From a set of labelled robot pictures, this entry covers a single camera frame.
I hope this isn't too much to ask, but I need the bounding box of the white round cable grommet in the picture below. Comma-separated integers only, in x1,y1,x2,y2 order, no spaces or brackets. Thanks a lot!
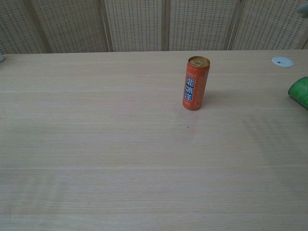
271,56,295,68

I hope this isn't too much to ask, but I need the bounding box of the woven folding screen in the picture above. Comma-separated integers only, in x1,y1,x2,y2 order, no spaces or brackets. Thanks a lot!
0,0,308,55

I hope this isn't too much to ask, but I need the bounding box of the green cylindrical container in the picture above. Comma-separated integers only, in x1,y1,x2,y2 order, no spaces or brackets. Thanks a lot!
288,77,308,109

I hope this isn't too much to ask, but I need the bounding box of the orange drink can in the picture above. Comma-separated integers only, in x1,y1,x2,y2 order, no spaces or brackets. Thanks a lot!
182,55,211,111

